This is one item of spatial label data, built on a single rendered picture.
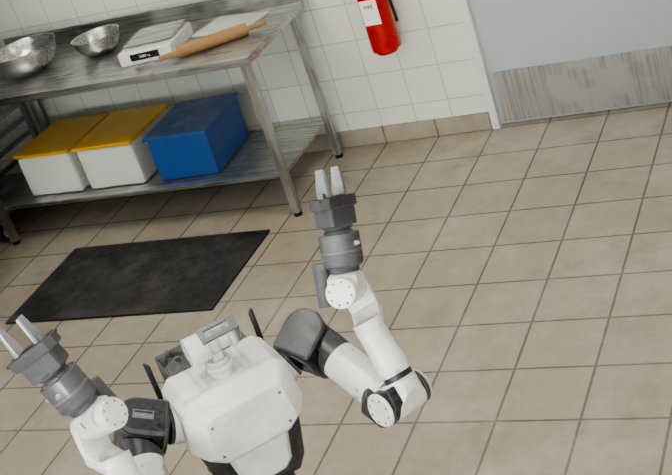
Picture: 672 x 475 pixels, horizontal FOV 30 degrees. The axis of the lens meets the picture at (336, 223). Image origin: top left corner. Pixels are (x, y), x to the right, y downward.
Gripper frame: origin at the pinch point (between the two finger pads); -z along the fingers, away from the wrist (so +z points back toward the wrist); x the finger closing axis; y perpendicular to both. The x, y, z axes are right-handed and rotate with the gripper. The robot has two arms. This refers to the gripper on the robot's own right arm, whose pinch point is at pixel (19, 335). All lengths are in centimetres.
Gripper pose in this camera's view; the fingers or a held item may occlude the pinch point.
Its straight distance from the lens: 253.3
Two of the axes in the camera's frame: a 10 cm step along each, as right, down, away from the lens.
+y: -1.2, 3.6, -9.3
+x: 7.7, -5.5, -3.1
